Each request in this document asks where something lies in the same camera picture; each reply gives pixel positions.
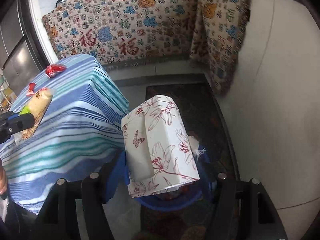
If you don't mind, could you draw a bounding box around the red sachet packet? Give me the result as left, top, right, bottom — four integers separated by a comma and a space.
25, 82, 36, 96

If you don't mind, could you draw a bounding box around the dark floor mat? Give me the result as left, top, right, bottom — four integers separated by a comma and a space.
134, 82, 240, 239

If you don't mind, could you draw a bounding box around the blue striped tablecloth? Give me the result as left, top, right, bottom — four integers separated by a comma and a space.
1, 54, 129, 214

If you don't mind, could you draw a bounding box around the crushed red cola can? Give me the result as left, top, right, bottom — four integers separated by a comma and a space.
45, 64, 67, 79

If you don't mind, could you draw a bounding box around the white floral paper box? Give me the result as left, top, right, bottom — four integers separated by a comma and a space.
121, 95, 200, 198

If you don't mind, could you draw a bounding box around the patterned Chinese character cloth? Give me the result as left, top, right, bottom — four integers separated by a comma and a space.
42, 0, 249, 93

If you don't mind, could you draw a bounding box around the cream snack packet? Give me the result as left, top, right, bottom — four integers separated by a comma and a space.
14, 87, 55, 146

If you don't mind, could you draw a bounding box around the blue trash bin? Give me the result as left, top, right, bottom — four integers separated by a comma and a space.
116, 143, 215, 212

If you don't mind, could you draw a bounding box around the person's left hand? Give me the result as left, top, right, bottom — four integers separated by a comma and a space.
0, 159, 8, 195

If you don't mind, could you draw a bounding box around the stainless steel refrigerator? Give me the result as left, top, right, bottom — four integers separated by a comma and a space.
1, 0, 42, 95

